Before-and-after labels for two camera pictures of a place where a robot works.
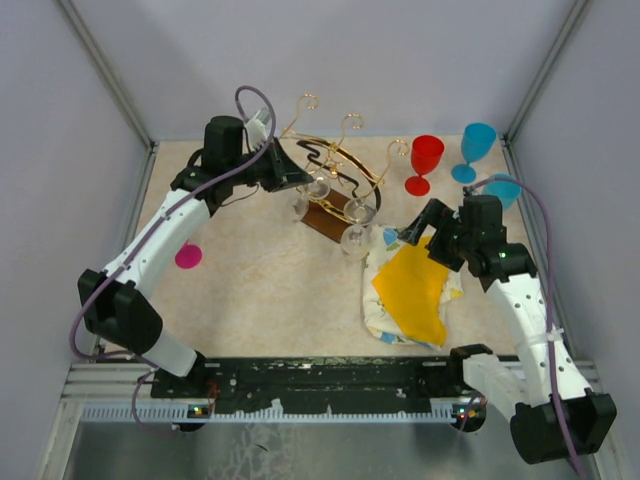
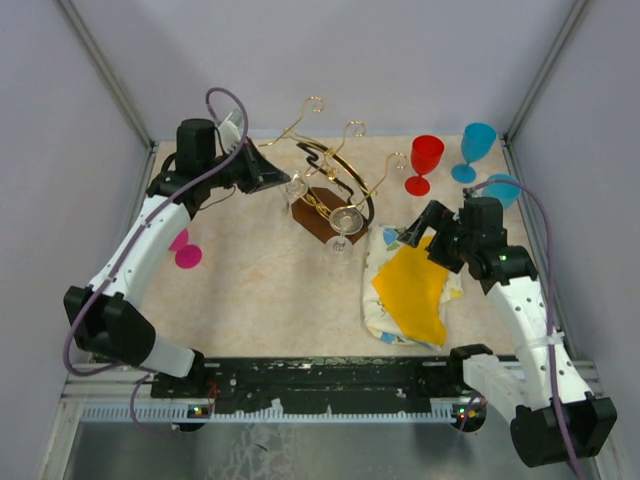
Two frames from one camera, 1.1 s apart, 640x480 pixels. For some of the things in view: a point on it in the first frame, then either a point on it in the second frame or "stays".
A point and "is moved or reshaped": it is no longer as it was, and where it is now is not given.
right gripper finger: x=414 y=231 stays
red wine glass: x=426 y=154 stays
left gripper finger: x=295 y=178 to x=283 y=180
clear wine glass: x=355 y=240 to x=339 y=249
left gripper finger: x=284 y=170 to x=267 y=176
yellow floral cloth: x=406 y=293 stays
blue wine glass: x=508 y=191 stays
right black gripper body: x=450 y=241 stays
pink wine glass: x=189 y=256 stays
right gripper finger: x=417 y=228 stays
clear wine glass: x=316 y=191 is moved or reshaped
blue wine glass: x=476 y=144 stays
